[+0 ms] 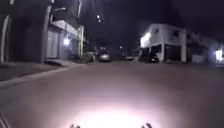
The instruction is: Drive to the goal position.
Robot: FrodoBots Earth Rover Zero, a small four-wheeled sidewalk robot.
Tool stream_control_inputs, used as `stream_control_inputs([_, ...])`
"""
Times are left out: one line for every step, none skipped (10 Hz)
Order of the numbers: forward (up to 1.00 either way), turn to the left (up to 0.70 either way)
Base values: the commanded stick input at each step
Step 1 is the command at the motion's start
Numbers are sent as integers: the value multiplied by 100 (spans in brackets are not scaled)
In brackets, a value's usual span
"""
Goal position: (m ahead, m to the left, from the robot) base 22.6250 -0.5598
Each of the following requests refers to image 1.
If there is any silver car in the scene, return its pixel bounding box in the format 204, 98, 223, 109
98, 52, 112, 63

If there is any grey asphalt road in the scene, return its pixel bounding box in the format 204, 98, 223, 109
0, 59, 224, 128

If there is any dark car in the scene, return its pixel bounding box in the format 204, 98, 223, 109
142, 52, 160, 64

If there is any building with white shutters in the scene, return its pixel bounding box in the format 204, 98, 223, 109
45, 19, 86, 60

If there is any pole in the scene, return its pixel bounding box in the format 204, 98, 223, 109
39, 0, 54, 64

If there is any grey pavement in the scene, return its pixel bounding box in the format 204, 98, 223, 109
0, 58, 88, 89

